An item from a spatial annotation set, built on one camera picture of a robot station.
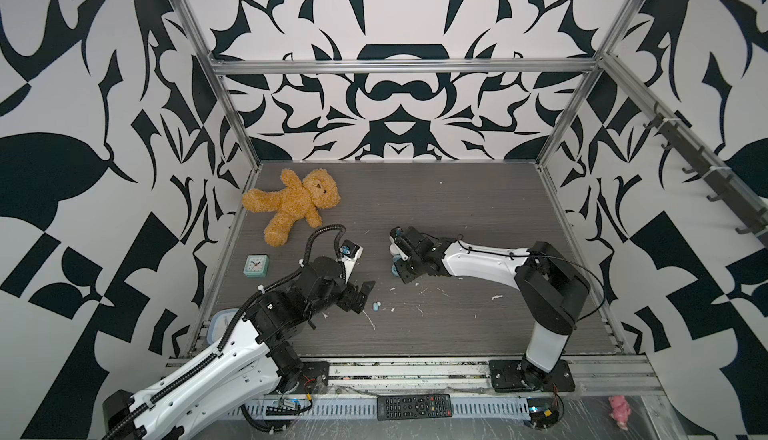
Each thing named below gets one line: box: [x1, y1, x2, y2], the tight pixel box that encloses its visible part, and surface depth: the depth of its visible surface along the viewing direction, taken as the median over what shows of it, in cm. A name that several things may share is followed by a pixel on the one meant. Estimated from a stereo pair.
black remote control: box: [376, 394, 453, 421], surface depth 71 cm
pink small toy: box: [609, 395, 631, 431], surface depth 70 cm
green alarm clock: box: [243, 253, 270, 279], surface depth 93 cm
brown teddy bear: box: [242, 169, 341, 248], surface depth 101 cm
